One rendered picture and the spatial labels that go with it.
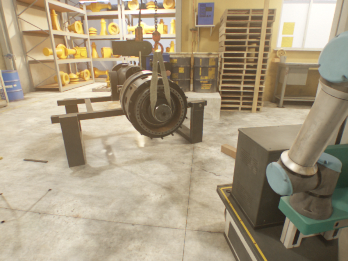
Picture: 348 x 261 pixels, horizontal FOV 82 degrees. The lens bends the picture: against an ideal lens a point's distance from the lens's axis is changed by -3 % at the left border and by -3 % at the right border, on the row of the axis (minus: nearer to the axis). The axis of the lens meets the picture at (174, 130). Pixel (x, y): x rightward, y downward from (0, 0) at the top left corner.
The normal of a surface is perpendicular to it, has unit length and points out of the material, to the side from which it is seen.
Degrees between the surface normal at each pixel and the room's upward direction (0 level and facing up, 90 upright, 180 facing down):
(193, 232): 0
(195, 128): 90
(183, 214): 0
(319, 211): 73
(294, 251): 0
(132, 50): 90
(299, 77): 90
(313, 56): 90
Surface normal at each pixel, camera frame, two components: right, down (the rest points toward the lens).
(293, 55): -0.13, 0.35
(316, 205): -0.32, 0.04
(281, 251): 0.00, -0.94
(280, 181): -0.97, 0.19
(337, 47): -0.95, -0.02
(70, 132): 0.41, 0.32
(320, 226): 0.18, 0.35
